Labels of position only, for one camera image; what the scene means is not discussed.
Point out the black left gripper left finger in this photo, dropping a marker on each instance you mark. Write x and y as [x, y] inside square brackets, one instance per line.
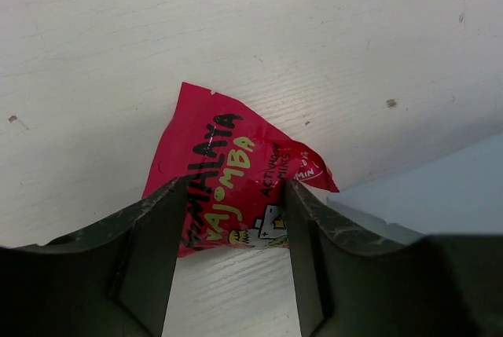
[111, 278]

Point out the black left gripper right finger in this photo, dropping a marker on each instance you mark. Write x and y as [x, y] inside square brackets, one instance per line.
[350, 281]

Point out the light blue paper bag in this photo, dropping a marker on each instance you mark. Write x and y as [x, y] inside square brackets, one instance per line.
[461, 193]

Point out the pink Himalaya candy packet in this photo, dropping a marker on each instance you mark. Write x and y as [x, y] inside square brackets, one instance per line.
[235, 165]

